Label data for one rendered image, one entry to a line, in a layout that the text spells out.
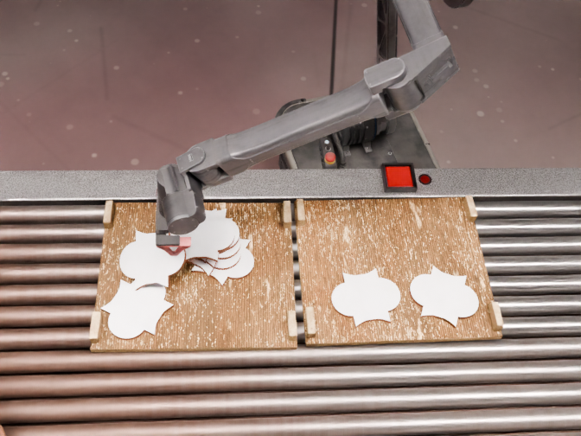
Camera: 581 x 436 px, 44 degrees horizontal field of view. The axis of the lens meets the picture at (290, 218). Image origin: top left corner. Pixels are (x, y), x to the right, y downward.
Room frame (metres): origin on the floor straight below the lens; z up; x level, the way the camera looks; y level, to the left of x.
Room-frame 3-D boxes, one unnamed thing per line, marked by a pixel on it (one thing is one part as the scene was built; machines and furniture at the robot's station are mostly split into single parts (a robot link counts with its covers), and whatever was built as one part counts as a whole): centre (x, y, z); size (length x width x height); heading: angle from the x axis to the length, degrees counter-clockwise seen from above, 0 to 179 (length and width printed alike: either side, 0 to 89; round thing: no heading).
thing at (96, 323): (0.56, 0.36, 0.95); 0.06 x 0.02 x 0.03; 8
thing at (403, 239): (0.79, -0.23, 0.93); 0.41 x 0.35 x 0.02; 100
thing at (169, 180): (0.76, 0.22, 1.18); 0.07 x 0.06 x 0.07; 22
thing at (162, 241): (0.72, 0.23, 1.05); 0.07 x 0.07 x 0.09; 11
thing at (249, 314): (0.72, 0.18, 0.93); 0.41 x 0.35 x 0.02; 98
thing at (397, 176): (1.04, -0.24, 0.92); 0.06 x 0.06 x 0.01; 9
